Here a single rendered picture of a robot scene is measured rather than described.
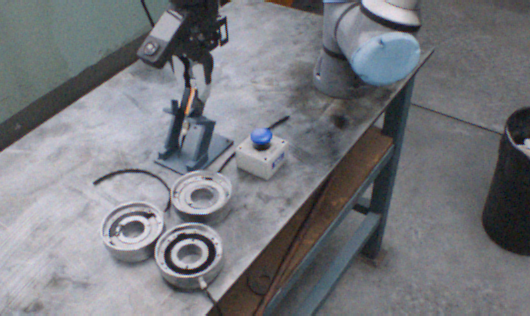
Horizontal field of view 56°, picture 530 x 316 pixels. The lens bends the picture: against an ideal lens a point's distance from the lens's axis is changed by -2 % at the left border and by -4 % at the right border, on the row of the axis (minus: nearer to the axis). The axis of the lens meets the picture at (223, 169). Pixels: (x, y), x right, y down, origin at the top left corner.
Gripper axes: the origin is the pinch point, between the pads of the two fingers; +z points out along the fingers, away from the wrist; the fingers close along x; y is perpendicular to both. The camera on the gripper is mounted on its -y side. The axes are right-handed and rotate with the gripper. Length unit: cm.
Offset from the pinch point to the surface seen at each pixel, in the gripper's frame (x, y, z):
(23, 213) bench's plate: 16.3, -32.3, 11.9
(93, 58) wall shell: 147, 82, 77
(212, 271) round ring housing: -22.2, -24.7, 8.8
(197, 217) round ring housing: -13.6, -17.5, 8.8
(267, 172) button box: -16.7, -1.5, 9.9
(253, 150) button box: -12.8, -0.1, 7.5
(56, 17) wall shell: 148, 69, 47
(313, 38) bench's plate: 2, 49, 12
